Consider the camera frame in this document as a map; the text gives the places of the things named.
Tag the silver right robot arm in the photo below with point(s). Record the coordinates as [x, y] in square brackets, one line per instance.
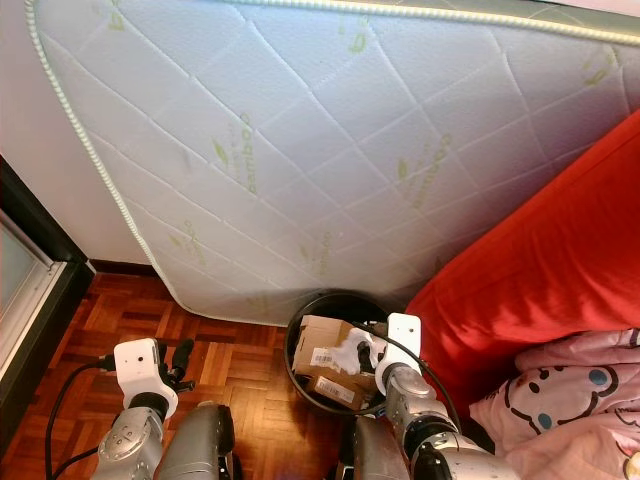
[410, 395]

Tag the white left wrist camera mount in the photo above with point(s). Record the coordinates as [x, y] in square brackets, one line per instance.
[135, 362]

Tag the large red cushion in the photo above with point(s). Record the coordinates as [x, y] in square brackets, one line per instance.
[540, 250]

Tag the pink cartoon print blanket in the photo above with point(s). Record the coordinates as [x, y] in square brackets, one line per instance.
[560, 400]

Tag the silver right robot leg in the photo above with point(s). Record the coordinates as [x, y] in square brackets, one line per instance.
[375, 455]

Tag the black round trash bin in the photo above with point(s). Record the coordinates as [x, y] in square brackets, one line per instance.
[335, 298]

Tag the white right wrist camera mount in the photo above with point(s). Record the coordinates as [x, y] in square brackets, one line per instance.
[405, 332]

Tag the dark door frame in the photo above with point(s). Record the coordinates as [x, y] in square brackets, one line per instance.
[30, 215]

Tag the silver robot leg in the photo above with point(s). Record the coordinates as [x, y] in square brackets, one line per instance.
[195, 445]
[375, 455]

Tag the white tissue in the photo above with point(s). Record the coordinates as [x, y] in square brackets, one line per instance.
[350, 350]

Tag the labelled brown cardboard box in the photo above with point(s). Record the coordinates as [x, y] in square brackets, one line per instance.
[325, 338]
[350, 385]

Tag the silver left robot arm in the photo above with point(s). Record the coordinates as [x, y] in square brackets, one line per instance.
[130, 445]

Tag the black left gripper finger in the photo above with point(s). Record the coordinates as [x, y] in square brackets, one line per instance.
[183, 352]

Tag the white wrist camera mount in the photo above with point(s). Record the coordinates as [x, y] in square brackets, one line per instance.
[135, 362]
[405, 332]

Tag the dark wooden baseboard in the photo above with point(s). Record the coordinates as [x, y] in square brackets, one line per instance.
[120, 268]

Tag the silver left robot leg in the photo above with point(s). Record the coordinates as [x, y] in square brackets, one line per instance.
[195, 445]

